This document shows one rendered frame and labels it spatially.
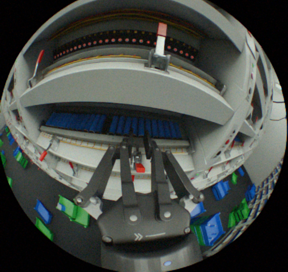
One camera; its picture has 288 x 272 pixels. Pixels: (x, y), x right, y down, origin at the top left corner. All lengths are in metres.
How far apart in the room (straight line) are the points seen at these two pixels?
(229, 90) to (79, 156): 0.40
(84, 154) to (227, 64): 0.44
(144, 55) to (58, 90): 0.15
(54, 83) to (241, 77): 0.33
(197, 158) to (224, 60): 0.29
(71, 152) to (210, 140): 0.38
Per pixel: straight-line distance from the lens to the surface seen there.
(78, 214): 1.22
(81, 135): 0.24
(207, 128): 0.25
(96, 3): 0.29
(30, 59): 0.45
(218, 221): 1.08
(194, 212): 1.18
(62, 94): 0.15
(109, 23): 0.39
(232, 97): 0.23
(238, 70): 0.25
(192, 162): 0.28
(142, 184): 0.40
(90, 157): 0.23
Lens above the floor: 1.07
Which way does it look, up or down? 34 degrees down
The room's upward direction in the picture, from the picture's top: 11 degrees clockwise
